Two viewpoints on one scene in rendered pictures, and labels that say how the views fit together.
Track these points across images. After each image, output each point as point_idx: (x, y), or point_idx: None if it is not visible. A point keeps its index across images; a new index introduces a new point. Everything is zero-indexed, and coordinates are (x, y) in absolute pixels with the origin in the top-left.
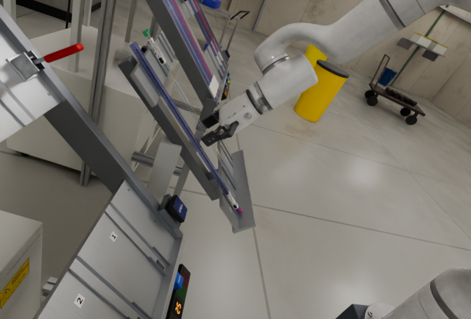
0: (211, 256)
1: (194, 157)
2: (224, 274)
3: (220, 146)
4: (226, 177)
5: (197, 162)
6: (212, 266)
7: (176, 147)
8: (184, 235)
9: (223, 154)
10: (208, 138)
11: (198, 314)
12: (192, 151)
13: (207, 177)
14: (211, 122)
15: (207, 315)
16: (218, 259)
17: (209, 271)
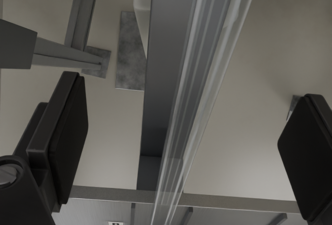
0: (218, 175)
1: (155, 88)
2: (190, 193)
3: (278, 213)
4: (123, 219)
5: (149, 104)
6: (201, 176)
7: None
8: (252, 134)
9: (246, 220)
10: (31, 119)
11: (134, 152)
12: (172, 75)
13: (146, 151)
14: (301, 164)
15: (133, 163)
16: (215, 186)
17: (193, 170)
